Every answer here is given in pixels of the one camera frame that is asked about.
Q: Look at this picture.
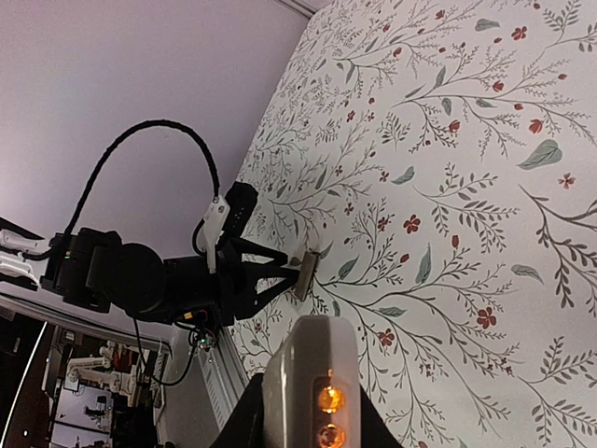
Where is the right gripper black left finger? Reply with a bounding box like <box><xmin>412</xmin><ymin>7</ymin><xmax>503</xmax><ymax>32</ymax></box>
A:
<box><xmin>210</xmin><ymin>375</ymin><xmax>265</xmax><ymax>448</ymax></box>

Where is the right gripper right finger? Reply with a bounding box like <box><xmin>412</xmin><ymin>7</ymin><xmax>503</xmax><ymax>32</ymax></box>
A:
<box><xmin>360</xmin><ymin>391</ymin><xmax>401</xmax><ymax>448</ymax></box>

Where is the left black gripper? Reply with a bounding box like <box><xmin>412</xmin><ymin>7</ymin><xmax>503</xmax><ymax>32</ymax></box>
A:
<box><xmin>160</xmin><ymin>240</ymin><xmax>299</xmax><ymax>327</ymax></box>

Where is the beige battery cover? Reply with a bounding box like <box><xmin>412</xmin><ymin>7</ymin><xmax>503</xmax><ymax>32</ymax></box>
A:
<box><xmin>294</xmin><ymin>251</ymin><xmax>320</xmax><ymax>302</ymax></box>

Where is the orange battery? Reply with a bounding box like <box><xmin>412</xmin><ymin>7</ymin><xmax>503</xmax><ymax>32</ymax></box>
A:
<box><xmin>317</xmin><ymin>385</ymin><xmax>345</xmax><ymax>414</ymax></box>

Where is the beige remote control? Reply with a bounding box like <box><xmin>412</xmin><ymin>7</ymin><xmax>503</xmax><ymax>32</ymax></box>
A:
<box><xmin>262</xmin><ymin>315</ymin><xmax>361</xmax><ymax>447</ymax></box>

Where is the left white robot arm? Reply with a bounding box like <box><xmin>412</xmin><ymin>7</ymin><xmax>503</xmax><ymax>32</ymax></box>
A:
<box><xmin>1</xmin><ymin>119</ymin><xmax>299</xmax><ymax>331</ymax></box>

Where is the floral patterned table mat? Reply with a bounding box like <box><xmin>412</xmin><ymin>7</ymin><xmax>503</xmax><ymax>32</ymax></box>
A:
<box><xmin>232</xmin><ymin>1</ymin><xmax>596</xmax><ymax>447</ymax></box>

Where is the front aluminium rail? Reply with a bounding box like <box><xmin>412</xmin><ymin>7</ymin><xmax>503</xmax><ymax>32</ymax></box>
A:
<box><xmin>170</xmin><ymin>321</ymin><xmax>251</xmax><ymax>435</ymax></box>

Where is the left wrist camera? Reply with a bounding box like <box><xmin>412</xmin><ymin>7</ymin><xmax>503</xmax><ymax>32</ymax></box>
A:
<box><xmin>193</xmin><ymin>181</ymin><xmax>260</xmax><ymax>274</ymax></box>

